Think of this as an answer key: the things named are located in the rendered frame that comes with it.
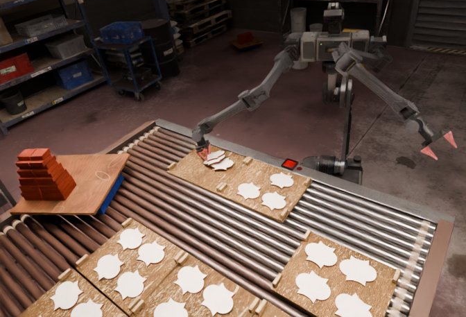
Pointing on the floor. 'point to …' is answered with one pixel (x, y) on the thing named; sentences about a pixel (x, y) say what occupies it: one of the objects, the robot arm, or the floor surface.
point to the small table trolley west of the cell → (130, 69)
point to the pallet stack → (198, 14)
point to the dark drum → (163, 55)
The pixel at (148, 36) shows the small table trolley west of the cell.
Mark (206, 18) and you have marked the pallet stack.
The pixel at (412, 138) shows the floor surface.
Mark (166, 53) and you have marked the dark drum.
